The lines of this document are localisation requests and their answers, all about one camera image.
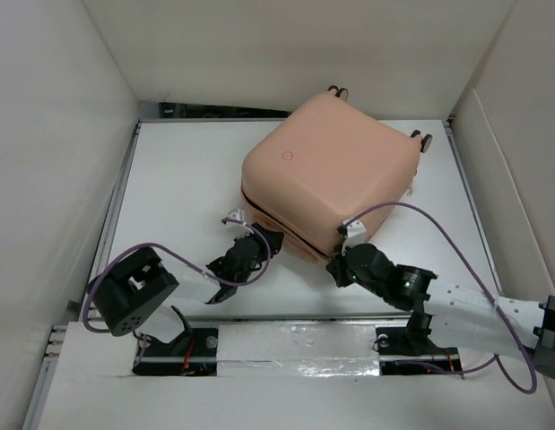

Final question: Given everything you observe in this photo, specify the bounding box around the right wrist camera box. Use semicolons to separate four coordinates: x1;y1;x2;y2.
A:
337;219;368;248

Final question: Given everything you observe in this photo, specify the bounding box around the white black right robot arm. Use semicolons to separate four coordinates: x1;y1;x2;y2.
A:
325;244;555;380

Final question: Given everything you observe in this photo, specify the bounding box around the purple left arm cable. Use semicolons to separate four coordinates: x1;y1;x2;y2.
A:
82;219;272;335

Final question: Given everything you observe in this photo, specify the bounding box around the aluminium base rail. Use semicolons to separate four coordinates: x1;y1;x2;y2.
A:
43;308;466;377

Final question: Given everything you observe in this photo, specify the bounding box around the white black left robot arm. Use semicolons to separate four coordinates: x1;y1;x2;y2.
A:
82;218;284;337

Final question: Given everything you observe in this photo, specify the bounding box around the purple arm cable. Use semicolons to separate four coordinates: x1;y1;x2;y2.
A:
337;202;539;395
82;219;272;335

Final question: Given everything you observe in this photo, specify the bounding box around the pink hard-shell suitcase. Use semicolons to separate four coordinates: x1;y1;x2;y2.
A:
240;85;432;262

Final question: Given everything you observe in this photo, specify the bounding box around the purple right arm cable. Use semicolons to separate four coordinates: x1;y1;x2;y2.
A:
337;202;539;395

